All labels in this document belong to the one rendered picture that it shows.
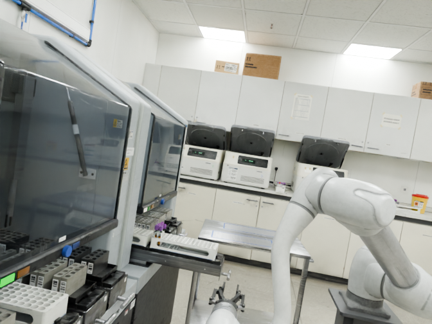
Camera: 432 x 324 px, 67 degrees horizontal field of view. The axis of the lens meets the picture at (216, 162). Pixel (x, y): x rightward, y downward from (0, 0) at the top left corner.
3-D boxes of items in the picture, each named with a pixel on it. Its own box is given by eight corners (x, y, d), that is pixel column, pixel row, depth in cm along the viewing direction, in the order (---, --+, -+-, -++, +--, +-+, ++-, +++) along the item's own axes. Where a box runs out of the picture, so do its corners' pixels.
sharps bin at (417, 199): (413, 212, 380) (416, 193, 378) (405, 209, 397) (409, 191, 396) (429, 215, 377) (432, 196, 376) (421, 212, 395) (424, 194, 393)
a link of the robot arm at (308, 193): (281, 195, 116) (310, 204, 105) (308, 157, 121) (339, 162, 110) (298, 216, 122) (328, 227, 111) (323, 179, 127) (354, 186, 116)
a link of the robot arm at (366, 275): (359, 283, 161) (368, 239, 160) (396, 301, 146) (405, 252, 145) (339, 287, 152) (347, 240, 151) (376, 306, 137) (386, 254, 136)
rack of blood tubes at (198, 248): (148, 250, 147) (150, 236, 147) (155, 243, 157) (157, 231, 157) (213, 263, 144) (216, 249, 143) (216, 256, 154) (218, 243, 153)
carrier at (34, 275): (53, 276, 105) (55, 258, 105) (58, 278, 105) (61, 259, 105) (27, 291, 94) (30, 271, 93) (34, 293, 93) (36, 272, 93)
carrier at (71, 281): (79, 282, 104) (81, 263, 104) (85, 283, 104) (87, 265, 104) (57, 298, 93) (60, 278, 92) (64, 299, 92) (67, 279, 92)
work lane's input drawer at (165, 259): (72, 251, 150) (74, 231, 150) (87, 242, 164) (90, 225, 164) (228, 284, 141) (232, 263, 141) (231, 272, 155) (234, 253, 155)
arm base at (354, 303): (373, 296, 162) (375, 285, 162) (391, 319, 140) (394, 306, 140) (335, 288, 165) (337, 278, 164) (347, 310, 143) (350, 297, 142)
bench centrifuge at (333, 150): (294, 194, 368) (304, 133, 365) (289, 188, 430) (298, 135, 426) (345, 203, 361) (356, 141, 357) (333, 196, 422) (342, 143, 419)
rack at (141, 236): (83, 236, 152) (85, 224, 151) (94, 231, 161) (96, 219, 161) (144, 249, 148) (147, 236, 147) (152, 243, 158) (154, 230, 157)
